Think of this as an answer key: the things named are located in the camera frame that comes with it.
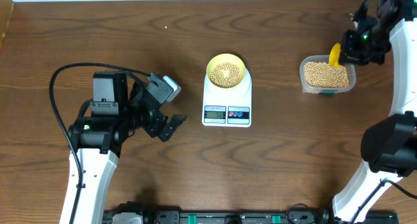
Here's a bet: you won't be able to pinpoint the yellow plastic scoop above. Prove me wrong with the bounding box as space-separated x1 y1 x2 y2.
328 43 341 68

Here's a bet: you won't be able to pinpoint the pale yellow bowl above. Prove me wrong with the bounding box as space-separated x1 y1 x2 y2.
206 53 246 84

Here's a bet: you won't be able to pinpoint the white digital kitchen scale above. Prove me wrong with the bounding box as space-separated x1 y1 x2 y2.
201 68 252 128

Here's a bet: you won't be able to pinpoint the soybeans in container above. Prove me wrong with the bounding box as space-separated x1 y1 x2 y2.
304 62 349 88

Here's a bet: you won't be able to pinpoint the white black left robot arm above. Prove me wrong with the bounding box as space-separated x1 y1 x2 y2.
60 71 187 223

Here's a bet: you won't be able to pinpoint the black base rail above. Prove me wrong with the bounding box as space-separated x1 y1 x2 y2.
102 201 400 224

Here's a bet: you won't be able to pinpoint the clear plastic container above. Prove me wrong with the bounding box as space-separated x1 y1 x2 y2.
300 55 356 94

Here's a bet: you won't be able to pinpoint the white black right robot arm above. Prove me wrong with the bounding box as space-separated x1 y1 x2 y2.
328 0 416 223

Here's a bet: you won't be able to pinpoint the soybeans in bowl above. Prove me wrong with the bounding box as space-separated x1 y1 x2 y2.
209 62 244 89

